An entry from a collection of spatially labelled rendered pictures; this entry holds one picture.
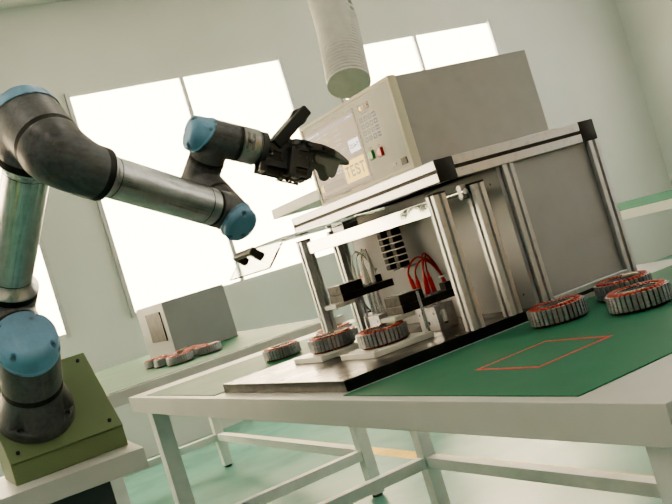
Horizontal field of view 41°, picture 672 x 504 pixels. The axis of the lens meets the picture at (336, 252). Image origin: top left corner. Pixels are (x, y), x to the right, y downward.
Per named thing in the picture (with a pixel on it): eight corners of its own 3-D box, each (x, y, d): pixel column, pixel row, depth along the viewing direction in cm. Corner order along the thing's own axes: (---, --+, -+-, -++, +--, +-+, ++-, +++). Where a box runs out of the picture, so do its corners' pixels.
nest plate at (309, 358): (322, 362, 204) (320, 356, 204) (294, 364, 217) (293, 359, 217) (377, 341, 211) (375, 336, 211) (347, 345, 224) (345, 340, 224)
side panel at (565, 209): (547, 315, 186) (502, 164, 186) (538, 316, 189) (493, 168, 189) (640, 278, 199) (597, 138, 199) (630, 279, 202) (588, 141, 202)
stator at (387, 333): (376, 350, 185) (371, 332, 185) (351, 352, 195) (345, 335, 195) (420, 333, 191) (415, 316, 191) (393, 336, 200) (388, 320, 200)
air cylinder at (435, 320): (441, 330, 195) (433, 306, 195) (422, 332, 202) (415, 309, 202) (459, 323, 198) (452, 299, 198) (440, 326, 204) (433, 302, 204)
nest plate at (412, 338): (375, 358, 183) (373, 352, 183) (341, 360, 196) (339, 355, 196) (434, 336, 190) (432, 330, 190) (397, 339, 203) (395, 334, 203)
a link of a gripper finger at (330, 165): (346, 183, 198) (308, 175, 194) (348, 158, 199) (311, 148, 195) (353, 181, 195) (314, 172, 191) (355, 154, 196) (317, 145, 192)
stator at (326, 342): (328, 353, 206) (323, 337, 206) (302, 357, 215) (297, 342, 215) (365, 339, 213) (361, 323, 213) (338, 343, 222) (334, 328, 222)
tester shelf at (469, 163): (440, 182, 178) (433, 160, 178) (296, 235, 238) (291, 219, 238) (598, 138, 199) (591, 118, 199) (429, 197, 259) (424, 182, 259)
